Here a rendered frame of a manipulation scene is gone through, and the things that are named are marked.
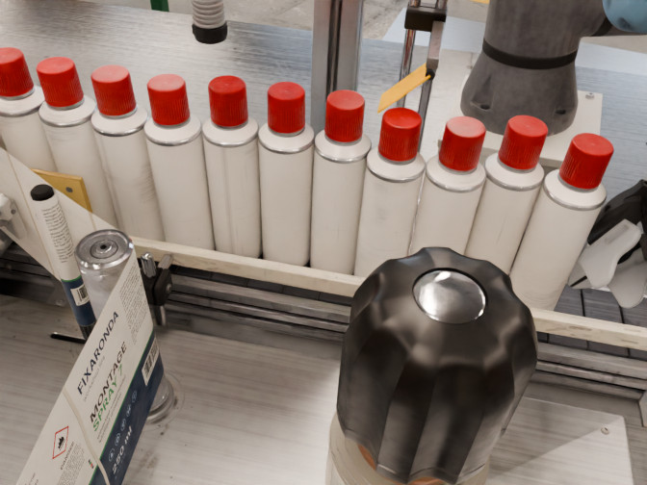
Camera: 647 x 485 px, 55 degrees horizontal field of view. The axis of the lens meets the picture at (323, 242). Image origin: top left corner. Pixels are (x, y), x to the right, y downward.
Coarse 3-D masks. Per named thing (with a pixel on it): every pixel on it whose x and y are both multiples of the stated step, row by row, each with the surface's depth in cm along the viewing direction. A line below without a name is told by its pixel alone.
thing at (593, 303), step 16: (176, 272) 66; (192, 272) 65; (208, 272) 65; (256, 288) 64; (272, 288) 64; (288, 288) 64; (560, 304) 64; (576, 304) 64; (592, 304) 64; (608, 304) 64; (640, 304) 64; (608, 320) 63; (624, 320) 63; (640, 320) 63; (544, 336) 61; (560, 336) 61; (608, 352) 60; (624, 352) 60; (640, 352) 60
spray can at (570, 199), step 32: (576, 160) 49; (608, 160) 49; (544, 192) 52; (576, 192) 50; (544, 224) 53; (576, 224) 52; (544, 256) 55; (576, 256) 55; (512, 288) 60; (544, 288) 57
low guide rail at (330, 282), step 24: (144, 240) 63; (192, 264) 63; (216, 264) 62; (240, 264) 62; (264, 264) 62; (288, 264) 62; (312, 288) 62; (336, 288) 61; (552, 312) 59; (576, 336) 59; (600, 336) 58; (624, 336) 57
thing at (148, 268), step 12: (144, 252) 57; (144, 264) 57; (168, 264) 62; (144, 276) 59; (156, 276) 59; (168, 276) 60; (144, 288) 58; (156, 288) 58; (168, 288) 60; (156, 300) 59; (156, 312) 62; (156, 324) 64
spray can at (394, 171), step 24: (384, 120) 50; (408, 120) 50; (384, 144) 51; (408, 144) 51; (384, 168) 52; (408, 168) 52; (384, 192) 53; (408, 192) 53; (360, 216) 58; (384, 216) 55; (408, 216) 56; (360, 240) 59; (384, 240) 57; (408, 240) 58; (360, 264) 61
